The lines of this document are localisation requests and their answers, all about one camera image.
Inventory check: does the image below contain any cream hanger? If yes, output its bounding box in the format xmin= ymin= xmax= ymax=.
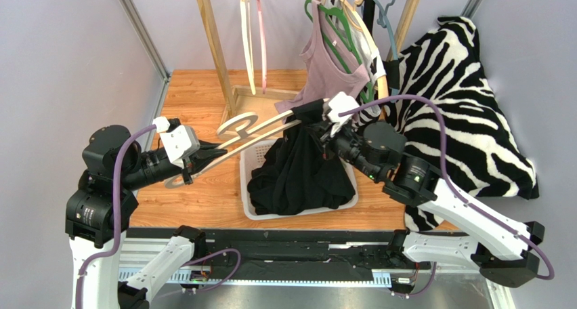
xmin=240 ymin=0 xmax=256 ymax=95

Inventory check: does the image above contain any zebra print blanket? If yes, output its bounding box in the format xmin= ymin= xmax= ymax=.
xmin=383 ymin=16 xmax=540 ymax=232

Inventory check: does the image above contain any white plastic basket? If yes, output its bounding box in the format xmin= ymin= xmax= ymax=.
xmin=239 ymin=137 xmax=360 ymax=222

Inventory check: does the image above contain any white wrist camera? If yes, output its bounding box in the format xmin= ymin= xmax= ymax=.
xmin=152 ymin=117 xmax=200 ymax=169
xmin=324 ymin=91 xmax=360 ymax=138

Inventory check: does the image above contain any beige wooden hanger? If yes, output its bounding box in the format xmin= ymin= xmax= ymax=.
xmin=317 ymin=0 xmax=389 ymax=102

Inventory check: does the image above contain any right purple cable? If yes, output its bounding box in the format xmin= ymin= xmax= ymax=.
xmin=338 ymin=94 xmax=555 ymax=281

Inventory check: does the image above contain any striped tank top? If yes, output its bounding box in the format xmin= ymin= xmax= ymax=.
xmin=324 ymin=0 xmax=389 ymax=105

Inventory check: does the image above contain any grey blue hanger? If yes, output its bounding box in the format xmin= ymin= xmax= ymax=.
xmin=373 ymin=0 xmax=400 ymax=96

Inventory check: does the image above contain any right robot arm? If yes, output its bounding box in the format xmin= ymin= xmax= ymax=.
xmin=308 ymin=121 xmax=544 ymax=288

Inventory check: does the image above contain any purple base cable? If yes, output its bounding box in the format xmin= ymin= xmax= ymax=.
xmin=182 ymin=247 xmax=243 ymax=293

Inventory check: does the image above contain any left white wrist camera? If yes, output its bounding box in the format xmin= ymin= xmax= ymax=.
xmin=152 ymin=117 xmax=200 ymax=169

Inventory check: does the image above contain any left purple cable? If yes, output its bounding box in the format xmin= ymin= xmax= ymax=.
xmin=74 ymin=124 xmax=158 ymax=309

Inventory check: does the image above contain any green hanger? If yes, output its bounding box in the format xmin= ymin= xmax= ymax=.
xmin=304 ymin=0 xmax=374 ymax=102

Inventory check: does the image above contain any mauve pink tank top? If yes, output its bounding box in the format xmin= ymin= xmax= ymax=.
xmin=275 ymin=0 xmax=370 ymax=113

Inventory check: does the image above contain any black tank top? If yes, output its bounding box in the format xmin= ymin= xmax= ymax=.
xmin=247 ymin=100 xmax=356 ymax=215

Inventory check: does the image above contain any wooden clothes rack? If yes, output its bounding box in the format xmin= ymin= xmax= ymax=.
xmin=197 ymin=0 xmax=420 ymax=141

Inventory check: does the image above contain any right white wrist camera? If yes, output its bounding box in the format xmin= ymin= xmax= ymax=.
xmin=324 ymin=91 xmax=360 ymax=138

